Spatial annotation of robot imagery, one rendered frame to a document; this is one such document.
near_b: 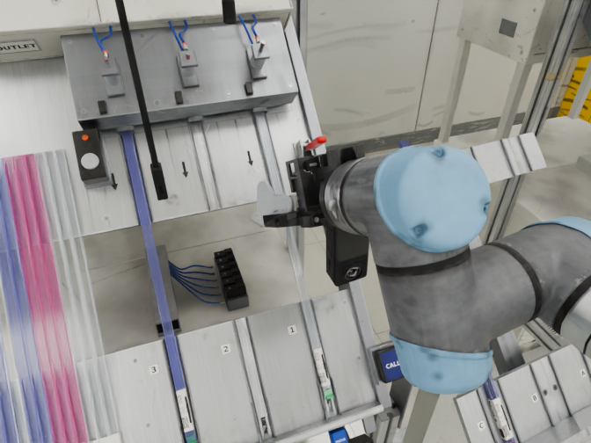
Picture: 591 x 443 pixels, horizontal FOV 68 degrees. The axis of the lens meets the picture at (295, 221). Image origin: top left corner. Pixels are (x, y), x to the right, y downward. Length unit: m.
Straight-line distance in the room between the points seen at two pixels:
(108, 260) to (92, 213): 0.53
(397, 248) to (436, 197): 0.05
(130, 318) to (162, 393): 0.39
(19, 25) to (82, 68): 0.09
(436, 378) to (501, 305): 0.08
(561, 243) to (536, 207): 1.09
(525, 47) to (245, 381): 1.16
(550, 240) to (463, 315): 0.12
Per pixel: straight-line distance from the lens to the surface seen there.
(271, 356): 0.73
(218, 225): 1.29
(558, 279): 0.42
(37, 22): 0.77
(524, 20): 1.47
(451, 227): 0.31
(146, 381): 0.73
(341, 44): 2.62
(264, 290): 1.08
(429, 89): 3.03
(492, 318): 0.38
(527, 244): 0.42
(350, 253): 0.50
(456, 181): 0.31
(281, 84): 0.75
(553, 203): 1.58
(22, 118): 0.80
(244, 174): 0.75
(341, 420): 0.76
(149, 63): 0.74
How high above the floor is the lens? 1.40
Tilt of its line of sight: 37 degrees down
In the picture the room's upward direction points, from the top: straight up
